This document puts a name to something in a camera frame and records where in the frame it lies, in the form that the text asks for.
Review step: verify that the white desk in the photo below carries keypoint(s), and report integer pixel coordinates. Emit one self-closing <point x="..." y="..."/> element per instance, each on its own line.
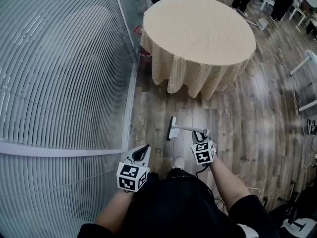
<point x="307" y="106"/>

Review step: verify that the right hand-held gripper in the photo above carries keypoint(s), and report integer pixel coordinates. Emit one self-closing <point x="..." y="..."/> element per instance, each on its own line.
<point x="203" y="152"/>

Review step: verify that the person's black clothing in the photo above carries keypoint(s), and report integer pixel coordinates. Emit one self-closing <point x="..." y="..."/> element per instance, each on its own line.
<point x="173" y="207"/>

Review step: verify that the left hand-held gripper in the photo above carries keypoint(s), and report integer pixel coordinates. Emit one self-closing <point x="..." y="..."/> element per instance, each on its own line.
<point x="128" y="176"/>

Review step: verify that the person's white shoe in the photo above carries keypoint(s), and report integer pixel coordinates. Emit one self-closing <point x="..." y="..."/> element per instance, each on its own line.
<point x="178" y="162"/>

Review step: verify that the person's right forearm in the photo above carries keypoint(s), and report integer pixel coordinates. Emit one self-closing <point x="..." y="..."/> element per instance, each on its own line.
<point x="227" y="182"/>

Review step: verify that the glass partition blinds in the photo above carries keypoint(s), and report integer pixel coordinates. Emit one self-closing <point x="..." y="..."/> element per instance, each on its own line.
<point x="62" y="71"/>

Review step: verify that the person's left forearm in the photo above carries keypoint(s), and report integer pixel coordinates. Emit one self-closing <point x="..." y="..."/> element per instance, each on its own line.
<point x="114" y="207"/>

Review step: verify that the black equipment stand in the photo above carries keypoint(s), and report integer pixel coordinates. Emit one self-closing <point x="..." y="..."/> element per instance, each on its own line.
<point x="304" y="202"/>

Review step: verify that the beige checked tablecloth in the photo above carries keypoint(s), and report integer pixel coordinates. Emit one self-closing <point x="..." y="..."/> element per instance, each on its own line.
<point x="198" y="33"/>

